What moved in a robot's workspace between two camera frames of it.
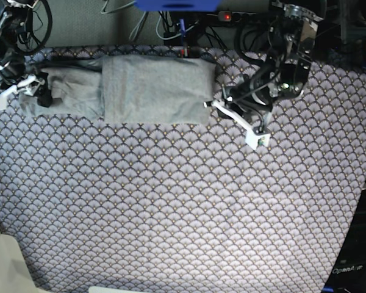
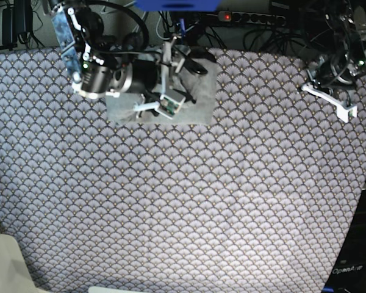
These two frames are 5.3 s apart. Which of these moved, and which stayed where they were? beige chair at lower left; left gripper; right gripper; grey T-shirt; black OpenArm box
Moved: grey T-shirt; left gripper; right gripper
Stayed: black OpenArm box; beige chair at lower left
